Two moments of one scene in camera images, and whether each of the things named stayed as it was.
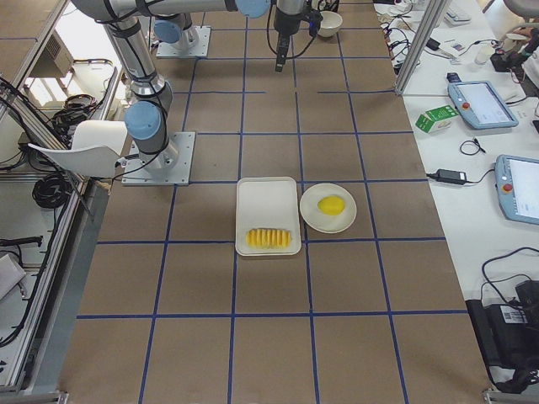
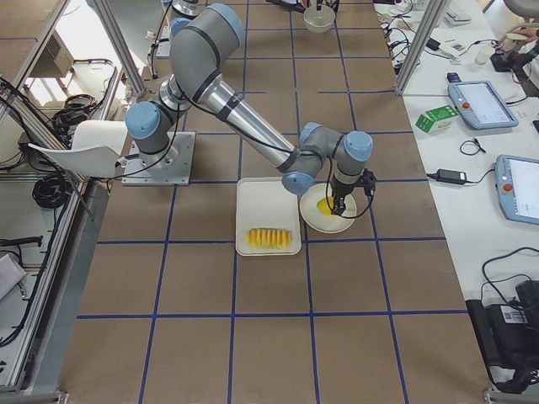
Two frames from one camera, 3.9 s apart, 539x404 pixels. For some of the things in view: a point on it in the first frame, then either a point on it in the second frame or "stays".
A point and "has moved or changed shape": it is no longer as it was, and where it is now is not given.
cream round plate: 320,222 stays
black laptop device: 509,334 stays
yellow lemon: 330,205 stays
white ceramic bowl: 330,24 has moved or changed shape
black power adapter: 451,176 stays
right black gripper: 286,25 to 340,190
